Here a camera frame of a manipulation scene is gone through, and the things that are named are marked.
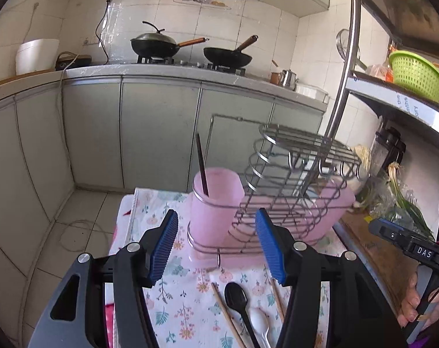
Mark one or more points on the small pink plastic cup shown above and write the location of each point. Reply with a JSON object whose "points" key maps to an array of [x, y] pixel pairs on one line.
{"points": [[212, 217]]}

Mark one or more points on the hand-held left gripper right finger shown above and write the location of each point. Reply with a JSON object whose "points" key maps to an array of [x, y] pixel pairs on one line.
{"points": [[270, 246]]}

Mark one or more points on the brown wooden board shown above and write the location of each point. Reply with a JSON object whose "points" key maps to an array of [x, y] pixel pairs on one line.
{"points": [[379, 261]]}

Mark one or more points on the metal strainer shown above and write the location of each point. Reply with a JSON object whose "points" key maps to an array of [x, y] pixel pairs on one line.
{"points": [[344, 47]]}

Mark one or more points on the green plastic basket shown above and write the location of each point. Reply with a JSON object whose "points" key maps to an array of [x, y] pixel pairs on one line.
{"points": [[417, 74]]}

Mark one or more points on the plastic food packet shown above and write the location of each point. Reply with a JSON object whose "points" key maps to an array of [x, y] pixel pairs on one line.
{"points": [[379, 72]]}

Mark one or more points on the dark brown chopstick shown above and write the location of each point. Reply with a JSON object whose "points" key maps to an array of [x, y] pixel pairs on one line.
{"points": [[202, 166]]}

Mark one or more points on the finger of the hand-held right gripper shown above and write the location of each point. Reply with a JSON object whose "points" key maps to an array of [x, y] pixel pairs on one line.
{"points": [[386, 232]]}

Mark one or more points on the metal shelf rack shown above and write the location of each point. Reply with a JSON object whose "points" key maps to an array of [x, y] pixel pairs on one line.
{"points": [[386, 96]]}

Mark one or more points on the dark leafy greens bag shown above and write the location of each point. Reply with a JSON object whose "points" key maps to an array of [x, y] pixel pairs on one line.
{"points": [[408, 221]]}

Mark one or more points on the brown pot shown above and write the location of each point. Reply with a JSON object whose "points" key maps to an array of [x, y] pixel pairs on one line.
{"points": [[275, 77]]}

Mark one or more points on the clear bag of greens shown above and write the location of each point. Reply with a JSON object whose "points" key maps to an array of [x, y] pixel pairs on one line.
{"points": [[375, 199]]}

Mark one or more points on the grey lower cabinets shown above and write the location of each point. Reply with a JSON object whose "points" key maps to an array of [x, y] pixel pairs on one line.
{"points": [[158, 130]]}

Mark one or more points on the white wall socket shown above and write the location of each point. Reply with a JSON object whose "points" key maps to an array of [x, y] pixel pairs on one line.
{"points": [[85, 41]]}

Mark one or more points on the metal kettle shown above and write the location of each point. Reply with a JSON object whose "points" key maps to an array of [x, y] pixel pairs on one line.
{"points": [[288, 78]]}

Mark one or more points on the black wok without lid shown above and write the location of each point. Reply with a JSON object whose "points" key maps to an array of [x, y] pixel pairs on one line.
{"points": [[226, 58]]}

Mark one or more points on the pink drip tray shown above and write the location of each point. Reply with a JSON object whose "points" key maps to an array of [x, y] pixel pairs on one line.
{"points": [[241, 261]]}

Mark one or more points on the person's right hand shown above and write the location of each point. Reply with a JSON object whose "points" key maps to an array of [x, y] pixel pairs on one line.
{"points": [[408, 308]]}

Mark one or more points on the floral white cloth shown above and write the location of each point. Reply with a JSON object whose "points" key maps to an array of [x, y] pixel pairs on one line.
{"points": [[190, 315]]}

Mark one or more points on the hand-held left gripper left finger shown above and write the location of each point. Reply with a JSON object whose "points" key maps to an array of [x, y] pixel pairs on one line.
{"points": [[165, 246]]}

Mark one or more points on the green onions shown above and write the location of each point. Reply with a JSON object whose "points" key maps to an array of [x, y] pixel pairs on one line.
{"points": [[409, 206]]}

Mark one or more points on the black plastic spoon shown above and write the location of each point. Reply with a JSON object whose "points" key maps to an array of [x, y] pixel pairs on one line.
{"points": [[235, 297]]}

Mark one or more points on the black wok with lid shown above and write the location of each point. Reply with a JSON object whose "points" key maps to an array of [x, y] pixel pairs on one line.
{"points": [[154, 45]]}

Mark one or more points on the black blender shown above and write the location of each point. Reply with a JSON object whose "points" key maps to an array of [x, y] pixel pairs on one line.
{"points": [[388, 148]]}

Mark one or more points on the white plastic spoon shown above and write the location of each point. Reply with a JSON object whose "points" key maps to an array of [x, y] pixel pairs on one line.
{"points": [[258, 321]]}

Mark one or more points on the gas stove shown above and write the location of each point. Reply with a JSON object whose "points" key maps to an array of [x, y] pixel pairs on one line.
{"points": [[183, 63]]}

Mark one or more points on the dark brown appliance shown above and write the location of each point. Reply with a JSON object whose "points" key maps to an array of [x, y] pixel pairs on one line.
{"points": [[74, 61]]}

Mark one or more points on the white rice cooker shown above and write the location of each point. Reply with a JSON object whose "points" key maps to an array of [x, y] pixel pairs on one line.
{"points": [[36, 56]]}

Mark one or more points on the white rectangular dish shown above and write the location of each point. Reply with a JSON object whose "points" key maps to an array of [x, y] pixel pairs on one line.
{"points": [[310, 91]]}

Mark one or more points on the pale vegetable bag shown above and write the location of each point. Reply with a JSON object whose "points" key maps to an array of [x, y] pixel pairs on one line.
{"points": [[362, 156]]}

